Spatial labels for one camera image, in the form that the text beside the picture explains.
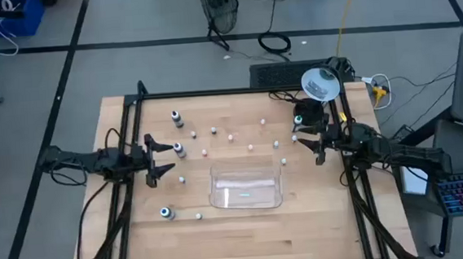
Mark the yellow plug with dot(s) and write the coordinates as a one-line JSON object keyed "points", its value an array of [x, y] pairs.
{"points": [[379, 91]]}

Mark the large blue food coloring bottle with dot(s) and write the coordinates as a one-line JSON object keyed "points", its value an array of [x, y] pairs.
{"points": [[165, 212]]}

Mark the blue plastic crate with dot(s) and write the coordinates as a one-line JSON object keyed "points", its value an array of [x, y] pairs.
{"points": [[28, 23]]}

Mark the clear plastic bin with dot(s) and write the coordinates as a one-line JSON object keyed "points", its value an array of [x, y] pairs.
{"points": [[243, 186]]}

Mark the small brown food coloring bottle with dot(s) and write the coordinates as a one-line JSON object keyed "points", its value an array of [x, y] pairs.
{"points": [[294, 138]]}

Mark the small navy food coloring bottle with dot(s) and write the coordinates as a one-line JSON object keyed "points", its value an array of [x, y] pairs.
{"points": [[198, 216]]}

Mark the large purple food coloring bottle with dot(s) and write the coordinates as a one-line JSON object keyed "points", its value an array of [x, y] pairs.
{"points": [[179, 148]]}

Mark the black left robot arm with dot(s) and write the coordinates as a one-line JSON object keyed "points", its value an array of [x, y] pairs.
{"points": [[95, 161]]}

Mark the large black food coloring bottle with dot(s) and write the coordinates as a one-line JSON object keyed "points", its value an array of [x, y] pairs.
{"points": [[177, 118]]}

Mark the black desk lamp white shade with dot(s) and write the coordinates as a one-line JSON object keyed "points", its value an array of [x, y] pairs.
{"points": [[320, 84]]}

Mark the black keyboard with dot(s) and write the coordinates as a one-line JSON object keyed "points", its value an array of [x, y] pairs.
{"points": [[276, 75]]}

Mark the black floor fan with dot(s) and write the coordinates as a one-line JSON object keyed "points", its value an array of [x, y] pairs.
{"points": [[219, 1]]}

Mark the small orange food coloring bottle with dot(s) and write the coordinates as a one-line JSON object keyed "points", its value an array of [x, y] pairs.
{"points": [[204, 152], [262, 121]]}

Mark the white printed paper sheet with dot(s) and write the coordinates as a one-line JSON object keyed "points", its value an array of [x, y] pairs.
{"points": [[413, 182]]}

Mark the large green food coloring bottle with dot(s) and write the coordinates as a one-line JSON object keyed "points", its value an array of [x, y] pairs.
{"points": [[298, 120]]}

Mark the small purple food coloring bottle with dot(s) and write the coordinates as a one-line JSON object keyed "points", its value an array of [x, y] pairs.
{"points": [[283, 161]]}

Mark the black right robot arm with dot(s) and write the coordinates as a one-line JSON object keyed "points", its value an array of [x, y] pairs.
{"points": [[404, 152]]}

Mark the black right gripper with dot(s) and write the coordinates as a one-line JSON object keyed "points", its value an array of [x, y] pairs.
{"points": [[327, 139]]}

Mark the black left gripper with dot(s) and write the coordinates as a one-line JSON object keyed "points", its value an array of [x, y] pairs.
{"points": [[150, 161]]}

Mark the small dark food coloring bottle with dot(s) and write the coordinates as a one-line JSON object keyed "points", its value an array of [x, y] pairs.
{"points": [[213, 130]]}

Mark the black aluminium table frame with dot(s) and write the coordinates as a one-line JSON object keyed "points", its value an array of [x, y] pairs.
{"points": [[212, 93]]}

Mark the small blue food coloring bottle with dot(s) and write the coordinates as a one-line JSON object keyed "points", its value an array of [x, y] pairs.
{"points": [[276, 144]]}

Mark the small black food coloring bottle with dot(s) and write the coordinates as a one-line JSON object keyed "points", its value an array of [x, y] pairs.
{"points": [[182, 179]]}

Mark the small red food coloring bottle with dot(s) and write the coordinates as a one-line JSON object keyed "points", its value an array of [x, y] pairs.
{"points": [[230, 137]]}

